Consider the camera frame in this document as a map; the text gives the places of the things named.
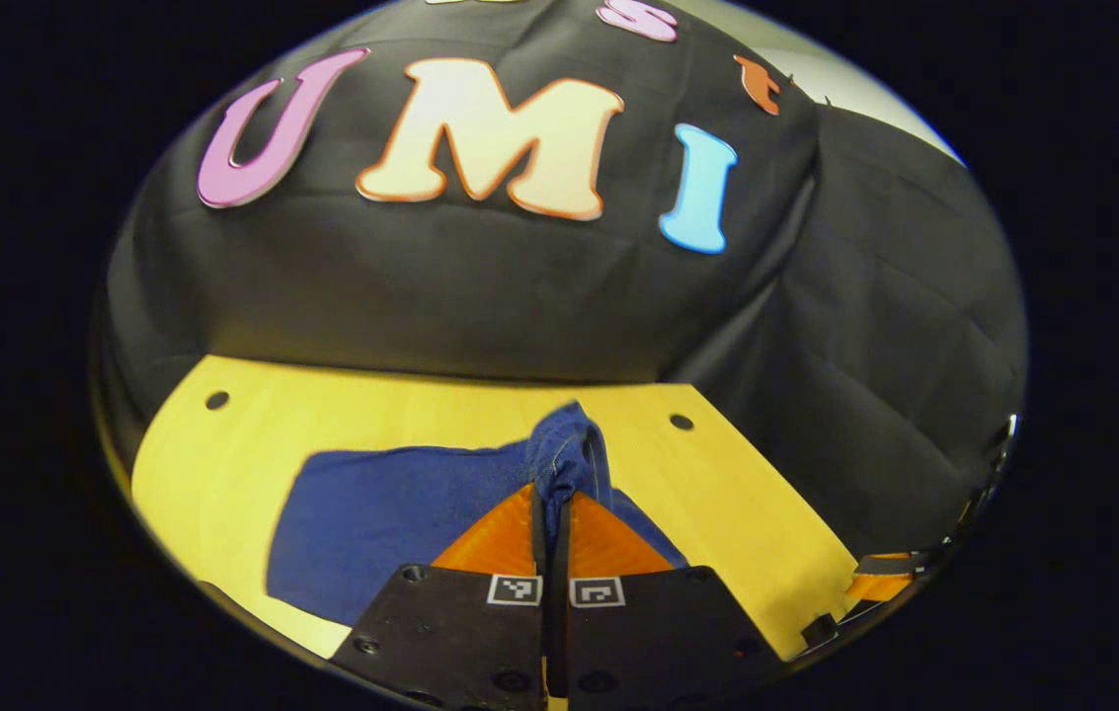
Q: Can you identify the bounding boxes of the blue jeans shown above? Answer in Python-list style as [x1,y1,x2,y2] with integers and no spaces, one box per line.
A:
[266,400,689,629]

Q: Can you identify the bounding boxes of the black backdrop cloth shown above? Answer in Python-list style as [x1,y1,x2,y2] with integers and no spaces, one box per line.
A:
[90,0,1029,556]

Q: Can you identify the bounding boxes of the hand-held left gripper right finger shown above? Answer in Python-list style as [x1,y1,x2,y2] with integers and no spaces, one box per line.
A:
[550,490,786,711]

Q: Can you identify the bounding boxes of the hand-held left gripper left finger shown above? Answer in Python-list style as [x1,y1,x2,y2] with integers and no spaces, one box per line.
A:
[329,483,551,711]

